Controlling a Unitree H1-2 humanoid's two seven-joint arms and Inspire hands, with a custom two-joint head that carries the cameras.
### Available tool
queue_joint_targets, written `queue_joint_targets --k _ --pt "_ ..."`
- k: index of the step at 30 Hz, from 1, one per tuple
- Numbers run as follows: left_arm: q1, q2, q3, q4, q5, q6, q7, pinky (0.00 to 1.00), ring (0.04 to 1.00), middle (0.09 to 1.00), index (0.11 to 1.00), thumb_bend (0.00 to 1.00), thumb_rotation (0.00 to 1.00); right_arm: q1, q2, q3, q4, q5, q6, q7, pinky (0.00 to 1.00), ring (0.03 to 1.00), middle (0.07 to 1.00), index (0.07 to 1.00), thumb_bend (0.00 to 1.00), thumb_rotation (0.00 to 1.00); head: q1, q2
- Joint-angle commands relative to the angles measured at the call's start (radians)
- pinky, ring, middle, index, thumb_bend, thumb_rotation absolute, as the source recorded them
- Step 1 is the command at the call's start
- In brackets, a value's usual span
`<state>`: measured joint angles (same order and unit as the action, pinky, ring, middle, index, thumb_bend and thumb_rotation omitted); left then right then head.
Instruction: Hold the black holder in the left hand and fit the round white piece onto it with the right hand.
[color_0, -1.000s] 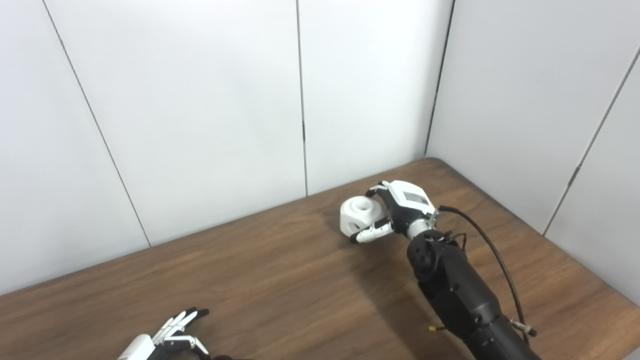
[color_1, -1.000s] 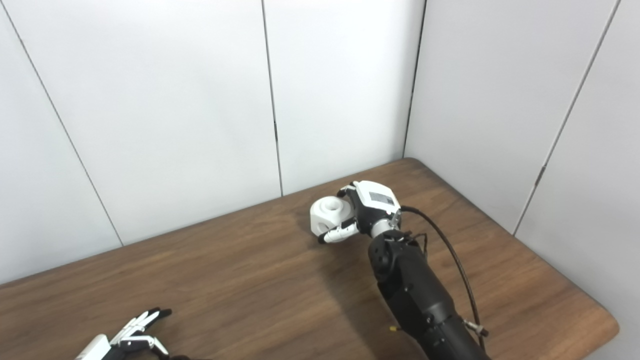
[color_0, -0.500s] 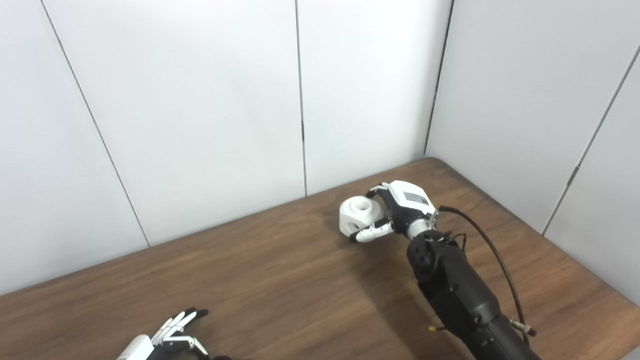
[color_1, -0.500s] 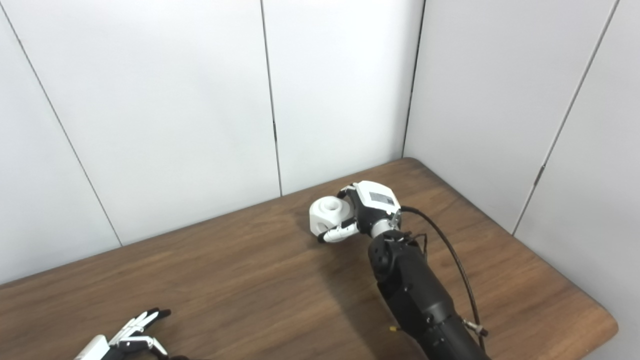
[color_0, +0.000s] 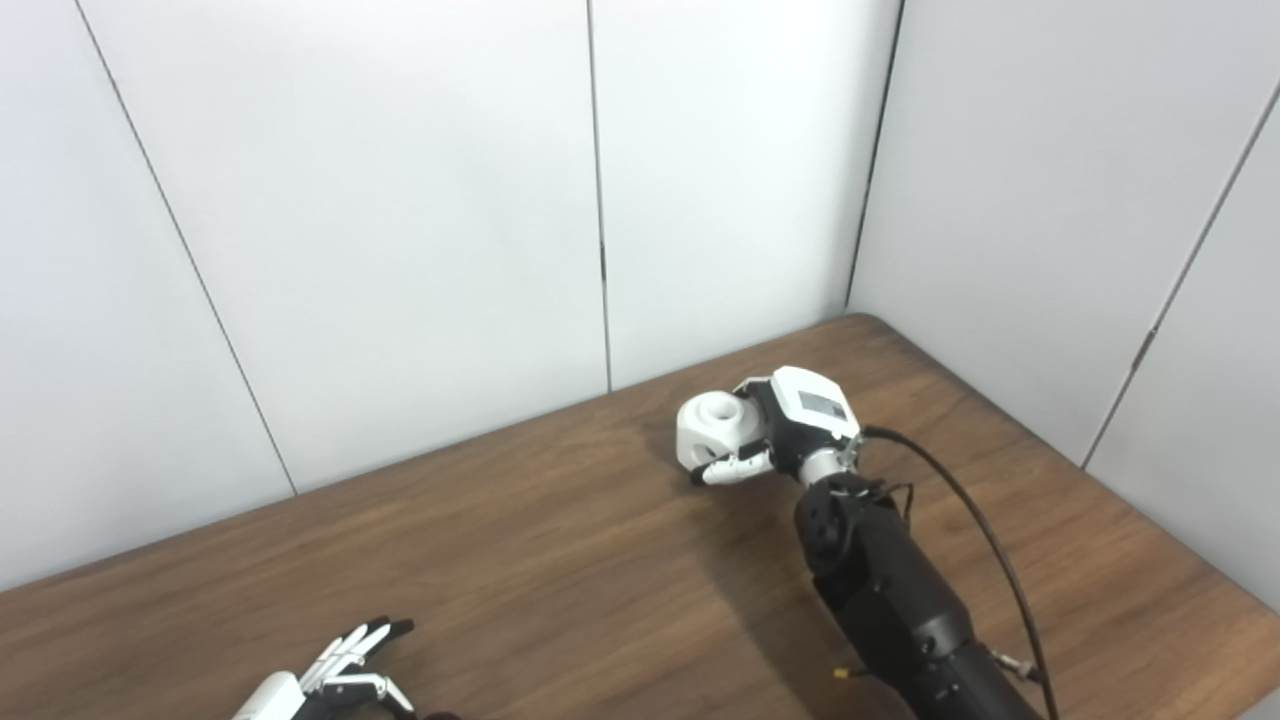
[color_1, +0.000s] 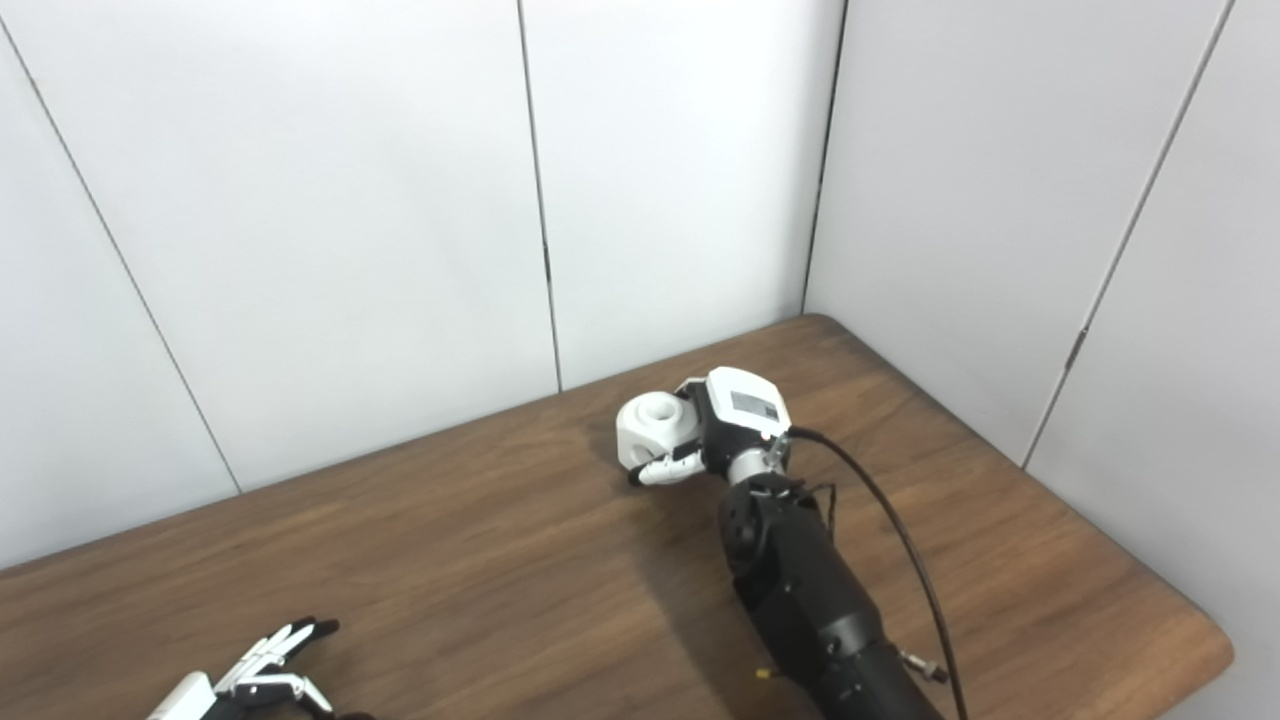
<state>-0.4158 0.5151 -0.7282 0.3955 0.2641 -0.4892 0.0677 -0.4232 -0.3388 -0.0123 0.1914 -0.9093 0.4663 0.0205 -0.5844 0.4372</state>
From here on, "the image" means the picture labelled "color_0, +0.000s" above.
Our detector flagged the round white plastic piece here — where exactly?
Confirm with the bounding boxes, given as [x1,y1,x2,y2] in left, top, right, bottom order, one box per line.
[676,392,769,473]

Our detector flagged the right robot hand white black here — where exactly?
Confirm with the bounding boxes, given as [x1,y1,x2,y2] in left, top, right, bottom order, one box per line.
[690,366,863,488]

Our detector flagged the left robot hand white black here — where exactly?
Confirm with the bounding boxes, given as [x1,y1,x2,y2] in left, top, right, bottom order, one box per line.
[232,617,441,720]

